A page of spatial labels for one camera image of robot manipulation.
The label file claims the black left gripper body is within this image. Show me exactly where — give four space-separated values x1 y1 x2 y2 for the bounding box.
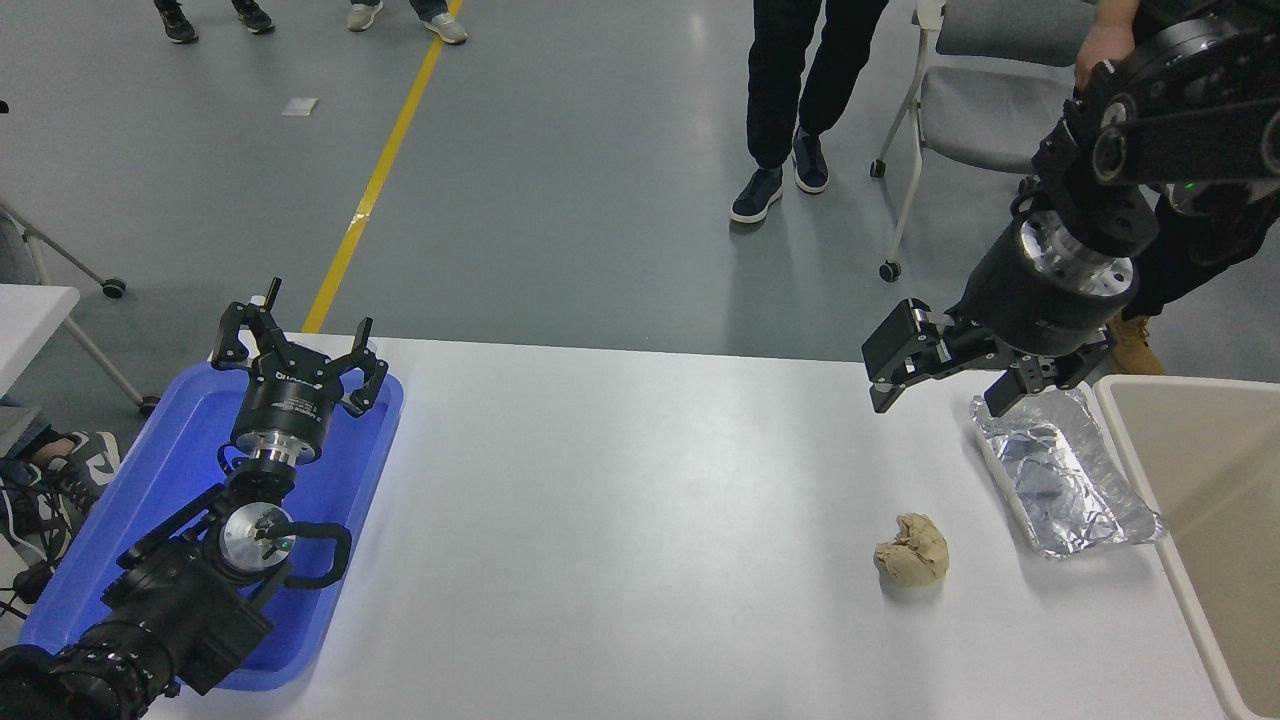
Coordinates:
232 360 342 447

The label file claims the person in white shoes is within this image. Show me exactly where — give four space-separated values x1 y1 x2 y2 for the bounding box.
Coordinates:
347 0 469 45

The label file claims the white side table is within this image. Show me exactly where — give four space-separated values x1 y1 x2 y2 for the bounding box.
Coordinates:
0 284 161 419

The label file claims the silver foil tray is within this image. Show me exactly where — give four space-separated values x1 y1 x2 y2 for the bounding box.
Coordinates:
970 385 1168 559

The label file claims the person in black shoes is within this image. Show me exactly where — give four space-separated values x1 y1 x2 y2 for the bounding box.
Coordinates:
154 0 276 45

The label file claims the blue plastic tray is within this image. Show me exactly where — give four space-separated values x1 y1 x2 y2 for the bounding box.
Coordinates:
18 360 406 693

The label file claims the person in dark shoes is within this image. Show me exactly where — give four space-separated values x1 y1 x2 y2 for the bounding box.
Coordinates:
730 0 891 225

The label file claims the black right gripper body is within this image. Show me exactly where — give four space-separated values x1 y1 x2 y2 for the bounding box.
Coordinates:
955 232 1129 358

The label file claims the grey wheeled chair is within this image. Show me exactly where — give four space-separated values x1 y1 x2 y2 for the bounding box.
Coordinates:
870 0 1101 283

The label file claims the crumpled tan paper ball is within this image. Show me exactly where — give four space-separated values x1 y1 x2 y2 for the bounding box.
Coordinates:
874 513 951 588

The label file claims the grey wheeled frame leg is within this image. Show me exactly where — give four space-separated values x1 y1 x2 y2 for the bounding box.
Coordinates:
0 195 128 299

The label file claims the seated person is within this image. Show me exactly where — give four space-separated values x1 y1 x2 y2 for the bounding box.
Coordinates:
0 398 123 521

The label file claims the large pale bin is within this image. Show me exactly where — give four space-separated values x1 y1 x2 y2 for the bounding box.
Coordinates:
1093 374 1280 720

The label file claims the person's hand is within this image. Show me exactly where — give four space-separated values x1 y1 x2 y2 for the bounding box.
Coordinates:
1075 18 1137 91

